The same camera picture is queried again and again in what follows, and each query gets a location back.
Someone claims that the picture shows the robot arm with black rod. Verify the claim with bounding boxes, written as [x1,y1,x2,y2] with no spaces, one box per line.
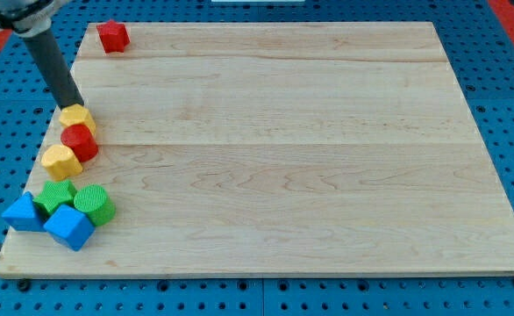
[0,0,84,109]

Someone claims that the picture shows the wooden board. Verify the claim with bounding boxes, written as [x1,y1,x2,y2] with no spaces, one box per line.
[0,22,514,279]

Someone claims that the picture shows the green cylinder block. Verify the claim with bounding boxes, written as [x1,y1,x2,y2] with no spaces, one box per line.
[74,184,116,226]

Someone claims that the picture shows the red cylinder block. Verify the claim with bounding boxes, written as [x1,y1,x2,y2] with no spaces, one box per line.
[61,125,98,162]

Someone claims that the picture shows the yellow hexagon block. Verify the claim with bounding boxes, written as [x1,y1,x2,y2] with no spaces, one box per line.
[59,104,96,135]

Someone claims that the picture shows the red star block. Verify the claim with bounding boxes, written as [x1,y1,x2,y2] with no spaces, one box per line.
[96,19,130,54]

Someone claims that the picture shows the yellow heart block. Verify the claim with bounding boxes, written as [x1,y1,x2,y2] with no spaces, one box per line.
[40,144,83,181]

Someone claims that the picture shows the blue cube block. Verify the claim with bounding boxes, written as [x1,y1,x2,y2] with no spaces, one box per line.
[43,205,95,251]

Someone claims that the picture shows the green star block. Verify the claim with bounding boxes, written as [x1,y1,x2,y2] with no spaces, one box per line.
[33,179,77,218]

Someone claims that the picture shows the blue triangle block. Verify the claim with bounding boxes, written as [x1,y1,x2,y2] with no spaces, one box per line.
[1,191,45,232]

